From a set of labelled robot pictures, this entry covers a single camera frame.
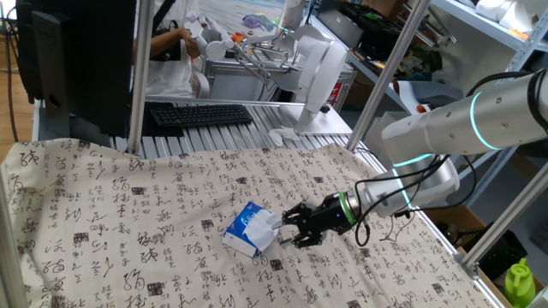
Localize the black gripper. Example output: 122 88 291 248
273 192 353 249

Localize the black computer monitor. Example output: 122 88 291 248
15 0 137 139

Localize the aluminium table edge rail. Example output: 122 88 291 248
363 149 509 308

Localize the aluminium horizontal bar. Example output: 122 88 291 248
145 96 306 108

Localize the crumpled white tissue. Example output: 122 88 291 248
267 126 301 147

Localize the white paper napkin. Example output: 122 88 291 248
242 209 283 253

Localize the purple blue plastic toy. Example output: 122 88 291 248
242 12 275 33

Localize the lime green plastic bottle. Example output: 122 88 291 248
503 258 536 308

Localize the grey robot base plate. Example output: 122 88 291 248
277 104 353 137

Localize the white plastic bundle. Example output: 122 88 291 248
474 0 548 33

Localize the black open tool case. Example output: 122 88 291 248
340 2 403 59

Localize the calligraphy print tablecloth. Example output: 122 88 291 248
0 137 500 308

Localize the aluminium frame post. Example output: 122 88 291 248
127 0 156 156
0 170 27 308
460 164 548 279
345 0 432 153

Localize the grey metal shelving rack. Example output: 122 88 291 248
344 0 548 209

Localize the person in printed white t-shirt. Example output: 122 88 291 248
132 0 202 99

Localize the brown cardboard box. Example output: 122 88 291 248
421 204 547 308

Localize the white chair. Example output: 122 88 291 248
191 70 211 99

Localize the black desk mat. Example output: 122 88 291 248
140 101 186 138

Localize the red label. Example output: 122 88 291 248
328 82 344 108

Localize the aluminium framed case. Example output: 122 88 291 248
204 57 357 113

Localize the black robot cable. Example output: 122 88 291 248
353 70 548 248

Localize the black keyboard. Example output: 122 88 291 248
148 104 254 128

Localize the blue tissue pack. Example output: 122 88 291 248
221 200 279 259

